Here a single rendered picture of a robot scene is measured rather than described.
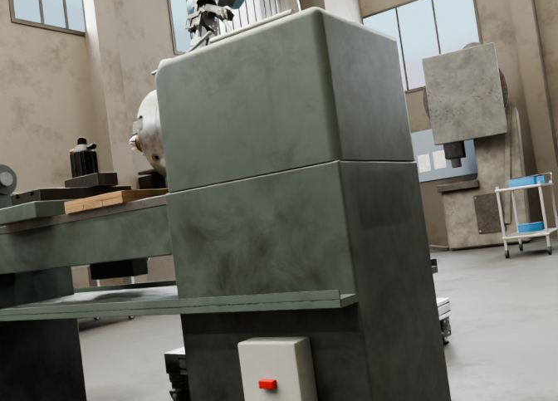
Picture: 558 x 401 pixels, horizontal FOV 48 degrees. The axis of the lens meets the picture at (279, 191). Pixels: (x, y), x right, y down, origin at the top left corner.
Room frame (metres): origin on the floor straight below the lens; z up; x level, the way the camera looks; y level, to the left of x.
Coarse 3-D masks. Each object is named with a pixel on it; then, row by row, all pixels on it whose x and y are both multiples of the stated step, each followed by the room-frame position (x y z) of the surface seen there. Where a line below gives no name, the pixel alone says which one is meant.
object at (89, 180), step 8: (88, 176) 2.44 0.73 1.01; (96, 176) 2.42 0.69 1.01; (104, 176) 2.44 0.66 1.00; (112, 176) 2.48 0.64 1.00; (72, 184) 2.50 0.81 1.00; (80, 184) 2.48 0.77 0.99; (88, 184) 2.45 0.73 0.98; (96, 184) 2.42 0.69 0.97; (104, 184) 2.44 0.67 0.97; (112, 184) 2.47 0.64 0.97
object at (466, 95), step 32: (448, 64) 9.06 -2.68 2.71; (480, 64) 8.89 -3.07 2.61; (448, 96) 9.09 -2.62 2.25; (480, 96) 8.91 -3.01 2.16; (448, 128) 9.12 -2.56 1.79; (480, 128) 8.94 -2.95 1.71; (512, 128) 9.08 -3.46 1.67; (480, 160) 9.29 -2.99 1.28; (512, 160) 9.11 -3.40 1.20; (448, 192) 9.50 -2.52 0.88; (480, 192) 9.31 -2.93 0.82; (448, 224) 9.52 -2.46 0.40; (480, 224) 9.33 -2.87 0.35; (512, 224) 9.16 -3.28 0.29
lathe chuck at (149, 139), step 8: (152, 96) 2.02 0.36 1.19; (144, 104) 2.01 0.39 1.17; (152, 104) 1.99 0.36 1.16; (144, 112) 1.99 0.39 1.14; (152, 112) 1.97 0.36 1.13; (144, 120) 1.98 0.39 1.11; (152, 120) 1.96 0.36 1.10; (144, 128) 1.98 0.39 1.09; (152, 128) 1.96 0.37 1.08; (144, 136) 1.99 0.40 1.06; (152, 136) 1.97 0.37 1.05; (144, 144) 2.00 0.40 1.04; (152, 144) 1.98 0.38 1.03; (160, 144) 1.96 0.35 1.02; (144, 152) 2.01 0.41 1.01; (152, 152) 1.99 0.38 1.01; (160, 152) 1.98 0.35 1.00; (152, 160) 2.02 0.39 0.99; (160, 168) 2.03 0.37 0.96
